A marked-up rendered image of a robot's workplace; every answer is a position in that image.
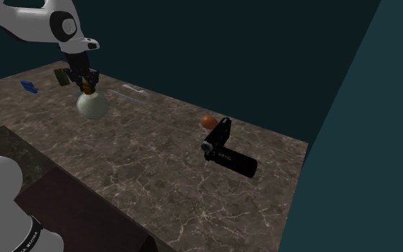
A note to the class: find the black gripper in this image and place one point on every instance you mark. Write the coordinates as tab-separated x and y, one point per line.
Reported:
79	62

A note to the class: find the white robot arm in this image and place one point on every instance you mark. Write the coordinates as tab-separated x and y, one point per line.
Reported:
30	24

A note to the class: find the green rectangular board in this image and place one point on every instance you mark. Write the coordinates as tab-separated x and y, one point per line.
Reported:
61	76

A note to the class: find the white round flask, orange neck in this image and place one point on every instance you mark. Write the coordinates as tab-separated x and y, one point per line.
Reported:
92	104

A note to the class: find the white plastic knife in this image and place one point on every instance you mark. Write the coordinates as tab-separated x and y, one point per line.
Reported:
127	97

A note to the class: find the blue clip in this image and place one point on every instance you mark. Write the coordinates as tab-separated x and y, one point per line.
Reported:
29	87

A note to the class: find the orange ball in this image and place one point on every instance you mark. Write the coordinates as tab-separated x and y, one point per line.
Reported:
208	122

